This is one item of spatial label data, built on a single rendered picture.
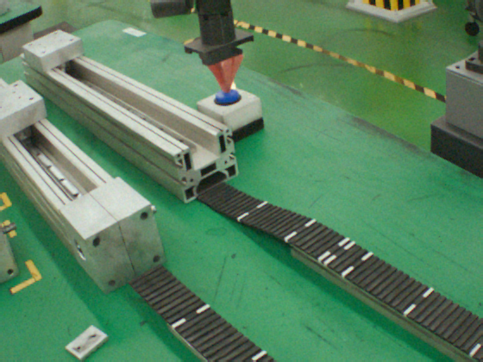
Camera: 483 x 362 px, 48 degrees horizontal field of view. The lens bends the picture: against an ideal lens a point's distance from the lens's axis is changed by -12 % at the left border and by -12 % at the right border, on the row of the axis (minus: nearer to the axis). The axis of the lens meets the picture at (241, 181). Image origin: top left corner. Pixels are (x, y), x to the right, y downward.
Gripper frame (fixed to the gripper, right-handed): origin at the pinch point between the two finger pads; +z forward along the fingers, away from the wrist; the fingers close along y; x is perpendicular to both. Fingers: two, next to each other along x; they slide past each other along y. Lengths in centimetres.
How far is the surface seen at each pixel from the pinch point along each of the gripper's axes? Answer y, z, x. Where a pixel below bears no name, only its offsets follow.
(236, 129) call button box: 1.6, 6.1, 3.9
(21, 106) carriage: 31.0, -3.7, -21.1
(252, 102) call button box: -2.2, 2.4, 4.0
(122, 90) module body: 10.8, 1.4, -19.0
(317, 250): 14.7, 4.7, 37.0
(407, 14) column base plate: -254, 82, -154
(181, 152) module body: 16.8, 0.1, 12.0
